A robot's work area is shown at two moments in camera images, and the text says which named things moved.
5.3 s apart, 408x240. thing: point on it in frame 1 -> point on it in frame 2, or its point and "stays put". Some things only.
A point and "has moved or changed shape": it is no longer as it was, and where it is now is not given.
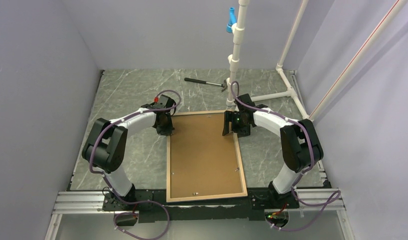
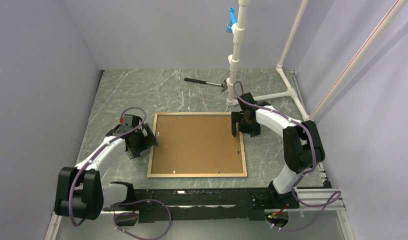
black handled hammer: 224,84 stays put
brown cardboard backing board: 203,161 has moved or changed shape
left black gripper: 167,131 -> 133,152
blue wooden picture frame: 201,164 has moved or changed shape
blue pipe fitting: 233,20 stays put
